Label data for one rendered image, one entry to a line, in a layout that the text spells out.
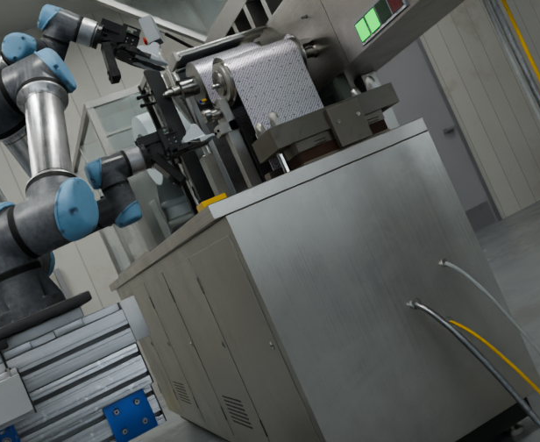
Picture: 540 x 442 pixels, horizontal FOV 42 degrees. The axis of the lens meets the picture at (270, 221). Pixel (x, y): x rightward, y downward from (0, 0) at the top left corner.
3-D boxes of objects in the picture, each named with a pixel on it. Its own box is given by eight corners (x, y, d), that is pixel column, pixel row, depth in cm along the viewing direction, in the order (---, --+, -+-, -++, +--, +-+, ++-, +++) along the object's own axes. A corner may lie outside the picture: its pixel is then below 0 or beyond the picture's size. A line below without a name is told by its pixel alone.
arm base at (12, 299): (-6, 331, 132) (-27, 283, 133) (-6, 333, 146) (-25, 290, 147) (69, 298, 138) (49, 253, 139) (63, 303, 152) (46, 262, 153)
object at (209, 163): (217, 225, 283) (160, 97, 284) (247, 213, 288) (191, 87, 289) (226, 220, 270) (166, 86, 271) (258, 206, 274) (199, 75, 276)
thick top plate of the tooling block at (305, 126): (259, 163, 197) (251, 144, 197) (373, 117, 211) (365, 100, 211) (278, 149, 182) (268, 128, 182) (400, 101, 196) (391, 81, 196)
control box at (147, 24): (148, 50, 266) (138, 26, 266) (164, 43, 265) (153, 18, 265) (144, 46, 259) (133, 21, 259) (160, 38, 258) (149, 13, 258)
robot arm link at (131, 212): (112, 233, 191) (96, 196, 192) (148, 217, 190) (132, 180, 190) (102, 234, 184) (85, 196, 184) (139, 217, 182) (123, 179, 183)
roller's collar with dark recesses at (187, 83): (181, 102, 233) (174, 84, 233) (197, 96, 235) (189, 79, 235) (185, 96, 227) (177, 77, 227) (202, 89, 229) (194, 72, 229)
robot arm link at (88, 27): (76, 36, 191) (75, 47, 198) (93, 42, 192) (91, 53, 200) (85, 12, 193) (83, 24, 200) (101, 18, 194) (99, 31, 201)
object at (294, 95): (264, 150, 202) (238, 92, 203) (330, 124, 211) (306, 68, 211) (264, 150, 202) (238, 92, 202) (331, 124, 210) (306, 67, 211)
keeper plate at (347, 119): (339, 148, 188) (323, 111, 188) (369, 136, 191) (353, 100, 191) (343, 146, 185) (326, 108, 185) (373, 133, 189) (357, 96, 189)
